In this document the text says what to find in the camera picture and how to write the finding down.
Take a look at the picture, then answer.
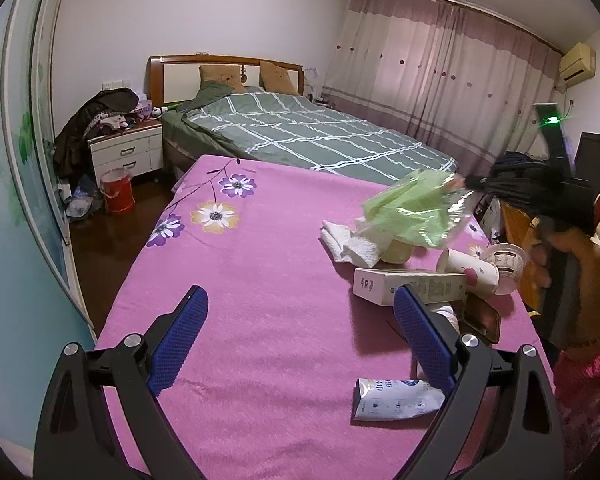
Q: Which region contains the pink floral cloth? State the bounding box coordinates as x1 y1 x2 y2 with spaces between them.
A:
95 155 556 480

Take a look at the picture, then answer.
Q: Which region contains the white squeezed tube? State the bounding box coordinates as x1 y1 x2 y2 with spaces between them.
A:
352 377 448 423

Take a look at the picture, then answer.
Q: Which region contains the brown pillow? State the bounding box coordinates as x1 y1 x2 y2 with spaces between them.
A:
198 64 243 92
259 60 298 95

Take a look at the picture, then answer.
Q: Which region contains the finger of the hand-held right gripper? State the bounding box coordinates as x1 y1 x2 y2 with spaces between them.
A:
462 172 503 206

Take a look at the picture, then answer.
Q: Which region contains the bedside lamp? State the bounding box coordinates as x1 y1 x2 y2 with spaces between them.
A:
305 67 323 101

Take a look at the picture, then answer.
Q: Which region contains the small white cap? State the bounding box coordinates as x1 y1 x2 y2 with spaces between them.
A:
427 302 461 336

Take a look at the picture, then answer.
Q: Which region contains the green striped bed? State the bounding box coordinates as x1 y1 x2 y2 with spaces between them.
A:
161 85 458 186

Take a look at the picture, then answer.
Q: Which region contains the plastic bags pile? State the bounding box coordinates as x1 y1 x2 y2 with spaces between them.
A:
64 175 103 218

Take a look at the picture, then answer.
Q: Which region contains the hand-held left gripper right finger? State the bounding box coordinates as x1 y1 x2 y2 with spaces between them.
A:
390 284 566 480

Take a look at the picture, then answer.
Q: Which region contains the white paper cup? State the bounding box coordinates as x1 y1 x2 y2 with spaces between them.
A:
437 249 501 301

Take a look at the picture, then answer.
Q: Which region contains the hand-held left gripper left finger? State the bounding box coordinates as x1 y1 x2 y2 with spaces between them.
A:
32 285 211 480

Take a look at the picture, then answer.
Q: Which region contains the pink dotted curtain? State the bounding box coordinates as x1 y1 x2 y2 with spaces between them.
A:
325 0 563 181

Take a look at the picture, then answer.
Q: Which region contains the dark clothes pile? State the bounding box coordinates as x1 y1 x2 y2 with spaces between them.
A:
54 87 140 178

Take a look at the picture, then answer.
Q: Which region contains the red bucket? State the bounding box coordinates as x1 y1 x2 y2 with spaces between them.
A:
99 169 134 214

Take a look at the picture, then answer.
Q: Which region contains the wooden headboard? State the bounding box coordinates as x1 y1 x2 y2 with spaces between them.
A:
146 54 305 106

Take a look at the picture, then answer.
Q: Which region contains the round white lidded container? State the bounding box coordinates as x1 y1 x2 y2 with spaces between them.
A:
481 242 527 297

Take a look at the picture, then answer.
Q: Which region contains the beige air conditioner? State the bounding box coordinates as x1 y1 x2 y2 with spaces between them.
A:
558 42 597 81

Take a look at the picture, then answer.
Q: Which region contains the painted wardrobe sliding door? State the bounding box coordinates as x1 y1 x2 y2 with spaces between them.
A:
0 0 98 331

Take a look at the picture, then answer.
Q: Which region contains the pale yellow cup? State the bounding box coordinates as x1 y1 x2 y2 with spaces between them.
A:
380 237 416 264

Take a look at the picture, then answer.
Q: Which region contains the white crumpled tissue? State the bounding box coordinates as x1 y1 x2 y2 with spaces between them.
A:
321 217 383 268

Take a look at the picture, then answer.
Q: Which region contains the brown wallet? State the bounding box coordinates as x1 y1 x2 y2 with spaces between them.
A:
462 292 502 346

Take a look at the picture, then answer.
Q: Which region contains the white carton box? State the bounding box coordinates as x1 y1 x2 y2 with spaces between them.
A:
353 267 468 307

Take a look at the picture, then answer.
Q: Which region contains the white nightstand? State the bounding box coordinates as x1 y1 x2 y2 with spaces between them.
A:
88 120 165 186

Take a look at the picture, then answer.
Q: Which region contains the person's right hand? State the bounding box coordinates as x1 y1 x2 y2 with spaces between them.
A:
530 215 600 348

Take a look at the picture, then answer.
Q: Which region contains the blue clothes heap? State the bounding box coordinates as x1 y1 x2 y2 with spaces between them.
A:
492 150 551 177

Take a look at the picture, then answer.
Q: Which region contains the person's right forearm pink sleeve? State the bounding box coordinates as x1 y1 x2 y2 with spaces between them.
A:
552 317 600 476

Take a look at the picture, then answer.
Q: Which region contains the green plastic bag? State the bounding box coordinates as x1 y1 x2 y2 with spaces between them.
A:
361 169 476 250

